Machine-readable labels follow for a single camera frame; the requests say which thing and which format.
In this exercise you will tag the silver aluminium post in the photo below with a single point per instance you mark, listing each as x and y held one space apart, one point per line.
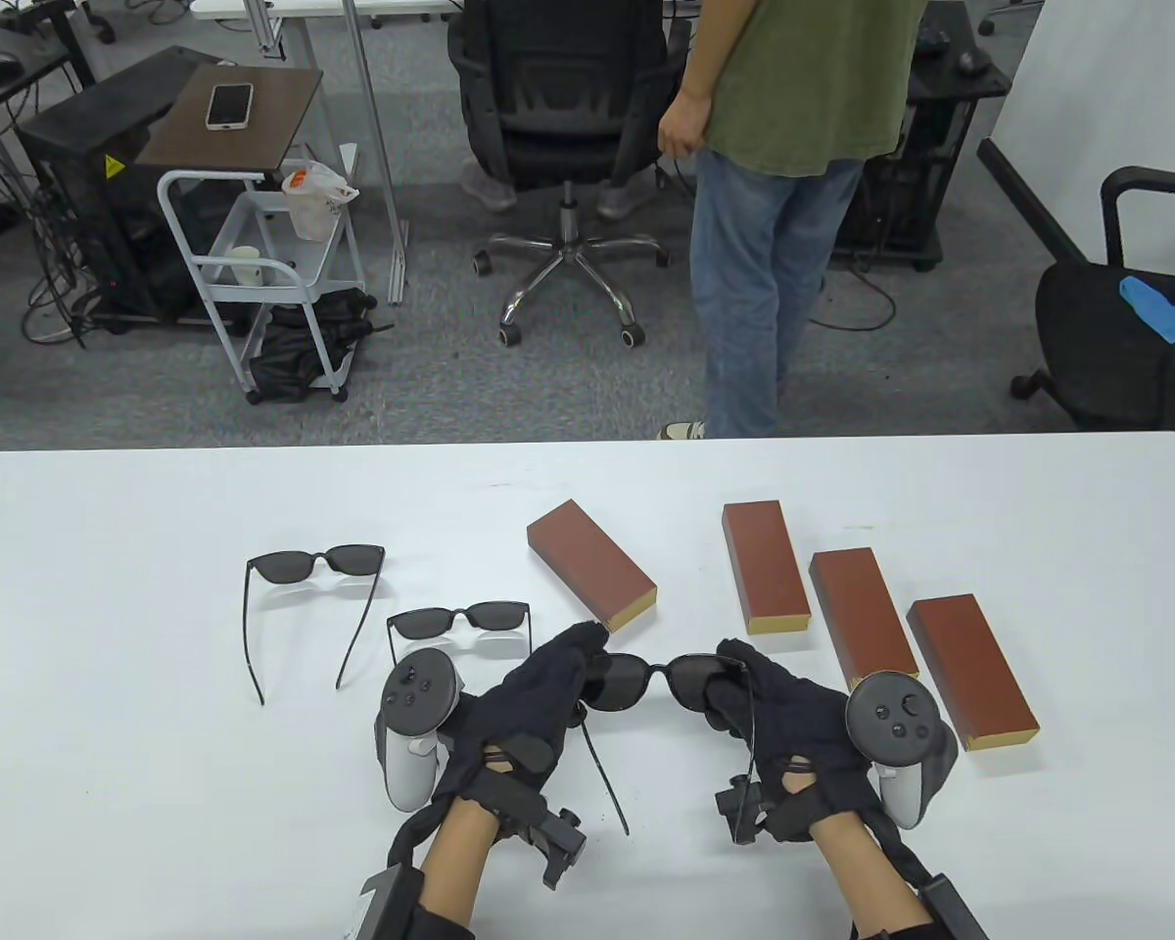
372 127

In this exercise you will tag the white smartphone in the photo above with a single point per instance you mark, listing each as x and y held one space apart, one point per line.
229 106

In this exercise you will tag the brown side table top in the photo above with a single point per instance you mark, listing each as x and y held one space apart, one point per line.
274 108

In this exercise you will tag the black sunglasses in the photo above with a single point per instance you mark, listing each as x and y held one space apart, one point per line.
617 681
284 566
426 623

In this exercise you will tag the black computer cart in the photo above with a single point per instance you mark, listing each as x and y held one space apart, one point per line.
950 83

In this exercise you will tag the white utility cart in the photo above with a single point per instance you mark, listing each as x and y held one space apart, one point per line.
184 245

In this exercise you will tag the person's right hand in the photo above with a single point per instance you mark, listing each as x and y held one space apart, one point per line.
803 734

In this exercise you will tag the black bag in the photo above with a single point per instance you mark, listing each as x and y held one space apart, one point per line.
289 357

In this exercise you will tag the black mesh office chair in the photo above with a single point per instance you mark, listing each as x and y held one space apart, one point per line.
558 98

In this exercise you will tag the black armchair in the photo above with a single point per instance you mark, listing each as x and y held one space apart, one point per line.
1097 333

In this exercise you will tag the black desk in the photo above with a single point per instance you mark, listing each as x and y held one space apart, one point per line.
44 61

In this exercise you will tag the black wrist battery pack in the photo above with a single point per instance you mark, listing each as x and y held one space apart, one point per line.
955 916
392 906

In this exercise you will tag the black equipment cabinet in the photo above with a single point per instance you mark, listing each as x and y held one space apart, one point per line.
88 137

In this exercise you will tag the person's left forearm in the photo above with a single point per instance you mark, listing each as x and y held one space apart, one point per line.
455 852

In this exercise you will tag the white paper cup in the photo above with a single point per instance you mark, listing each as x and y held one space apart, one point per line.
246 266

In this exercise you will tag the person's left hand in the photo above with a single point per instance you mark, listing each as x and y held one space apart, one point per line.
529 715

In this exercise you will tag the white partition board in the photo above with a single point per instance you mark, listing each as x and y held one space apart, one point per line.
1116 98

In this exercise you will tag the black computer tower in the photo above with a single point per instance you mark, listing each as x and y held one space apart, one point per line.
901 206

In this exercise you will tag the white plastic bag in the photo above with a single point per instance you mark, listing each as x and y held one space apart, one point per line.
308 206

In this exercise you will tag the brown sliding storage box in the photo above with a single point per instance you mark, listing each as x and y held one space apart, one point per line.
764 563
974 666
862 617
587 558

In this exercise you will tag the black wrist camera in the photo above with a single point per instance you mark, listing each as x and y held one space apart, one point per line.
744 808
558 842

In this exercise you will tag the grey tracking controller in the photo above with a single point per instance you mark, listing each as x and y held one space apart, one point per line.
891 720
416 690

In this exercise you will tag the person's right forearm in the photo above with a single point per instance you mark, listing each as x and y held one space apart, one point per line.
867 881

